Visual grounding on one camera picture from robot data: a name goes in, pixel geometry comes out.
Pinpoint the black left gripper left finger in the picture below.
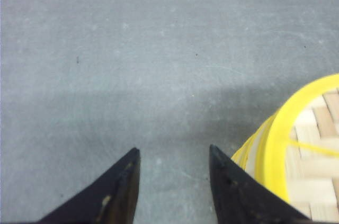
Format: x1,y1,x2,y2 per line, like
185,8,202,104
37,148,140,223

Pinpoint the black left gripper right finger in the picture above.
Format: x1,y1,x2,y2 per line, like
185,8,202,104
209,145,312,223

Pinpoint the woven bamboo steamer lid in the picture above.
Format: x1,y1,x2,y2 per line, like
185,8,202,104
255,74,338,223

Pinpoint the bamboo steamer with one bun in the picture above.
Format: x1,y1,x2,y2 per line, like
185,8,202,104
231,115,275,181

